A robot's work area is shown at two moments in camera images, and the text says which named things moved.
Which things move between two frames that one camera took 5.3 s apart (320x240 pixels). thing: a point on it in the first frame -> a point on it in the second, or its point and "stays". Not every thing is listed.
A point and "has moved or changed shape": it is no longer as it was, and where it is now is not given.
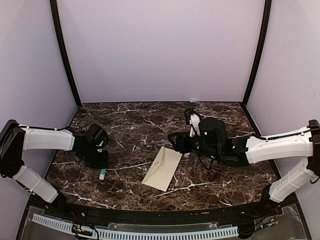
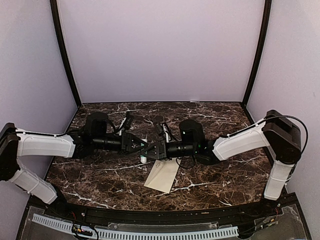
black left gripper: [102, 164] -> [127, 140]
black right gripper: [181, 145] -> [160, 150]
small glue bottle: [102, 174] -> [143, 159]
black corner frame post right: [261, 46] stays
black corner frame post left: [57, 24] stays
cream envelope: [160, 173] has moved or changed shape
